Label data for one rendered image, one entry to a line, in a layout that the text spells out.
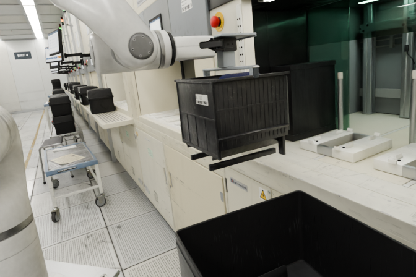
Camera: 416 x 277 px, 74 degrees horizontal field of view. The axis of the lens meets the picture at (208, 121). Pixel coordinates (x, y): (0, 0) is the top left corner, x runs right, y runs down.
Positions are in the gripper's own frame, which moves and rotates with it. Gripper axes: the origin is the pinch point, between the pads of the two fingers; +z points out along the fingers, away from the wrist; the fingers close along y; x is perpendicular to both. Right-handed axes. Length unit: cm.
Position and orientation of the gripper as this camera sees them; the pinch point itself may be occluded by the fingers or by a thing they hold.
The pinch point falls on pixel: (225, 45)
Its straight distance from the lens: 72.9
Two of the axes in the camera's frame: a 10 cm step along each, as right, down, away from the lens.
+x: -1.0, -9.8, -2.0
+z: 8.8, -1.8, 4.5
